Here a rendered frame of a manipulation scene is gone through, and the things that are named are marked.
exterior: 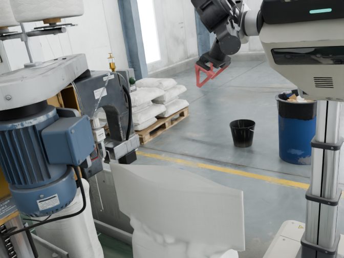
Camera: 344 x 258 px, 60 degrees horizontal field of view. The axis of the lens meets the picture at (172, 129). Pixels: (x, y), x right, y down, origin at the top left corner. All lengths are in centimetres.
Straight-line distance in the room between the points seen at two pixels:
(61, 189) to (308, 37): 84
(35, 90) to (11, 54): 409
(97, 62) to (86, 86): 541
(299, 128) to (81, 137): 252
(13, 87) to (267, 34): 80
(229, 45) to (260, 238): 166
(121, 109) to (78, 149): 48
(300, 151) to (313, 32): 216
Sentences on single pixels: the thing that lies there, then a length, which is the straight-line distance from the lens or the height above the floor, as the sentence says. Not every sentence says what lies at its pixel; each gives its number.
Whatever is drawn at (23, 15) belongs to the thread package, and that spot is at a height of 154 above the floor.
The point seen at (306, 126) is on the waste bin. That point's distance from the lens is 302.
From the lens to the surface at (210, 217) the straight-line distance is 91.
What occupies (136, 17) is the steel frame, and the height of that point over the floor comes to 157.
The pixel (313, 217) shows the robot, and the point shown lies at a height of 59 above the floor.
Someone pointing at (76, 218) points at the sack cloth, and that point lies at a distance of 148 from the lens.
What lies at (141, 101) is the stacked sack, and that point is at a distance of 379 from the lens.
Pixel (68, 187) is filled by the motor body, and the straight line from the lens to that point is 80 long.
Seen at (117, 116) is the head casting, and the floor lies 117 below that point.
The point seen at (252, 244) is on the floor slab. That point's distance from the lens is 224.
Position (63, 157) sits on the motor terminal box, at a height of 124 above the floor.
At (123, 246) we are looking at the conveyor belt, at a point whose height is 38.
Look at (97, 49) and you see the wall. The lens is 648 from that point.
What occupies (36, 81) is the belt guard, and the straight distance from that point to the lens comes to 69.
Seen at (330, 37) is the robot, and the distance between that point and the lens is 104.
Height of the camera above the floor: 150
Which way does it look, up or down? 20 degrees down
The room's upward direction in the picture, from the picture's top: 7 degrees counter-clockwise
